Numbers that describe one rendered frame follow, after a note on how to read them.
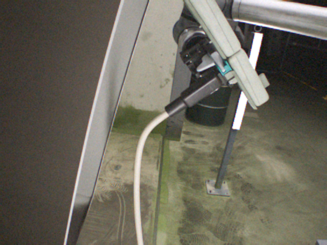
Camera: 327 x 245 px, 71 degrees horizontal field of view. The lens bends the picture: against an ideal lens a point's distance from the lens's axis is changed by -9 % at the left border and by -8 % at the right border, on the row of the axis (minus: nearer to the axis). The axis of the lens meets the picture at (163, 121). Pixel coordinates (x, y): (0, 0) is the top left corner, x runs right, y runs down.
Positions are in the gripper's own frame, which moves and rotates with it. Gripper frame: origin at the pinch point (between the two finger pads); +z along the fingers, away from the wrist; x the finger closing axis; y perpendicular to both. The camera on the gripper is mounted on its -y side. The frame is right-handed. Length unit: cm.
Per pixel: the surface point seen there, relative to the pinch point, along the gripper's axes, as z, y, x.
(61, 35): 9.8, 17.5, 27.4
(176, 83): -184, 36, -94
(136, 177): 4.2, 31.7, -8.0
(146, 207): -61, 91, -99
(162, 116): -0.2, 17.7, -0.3
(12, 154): 12.3, 39.7, 18.9
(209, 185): -89, 54, -146
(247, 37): -613, -153, -333
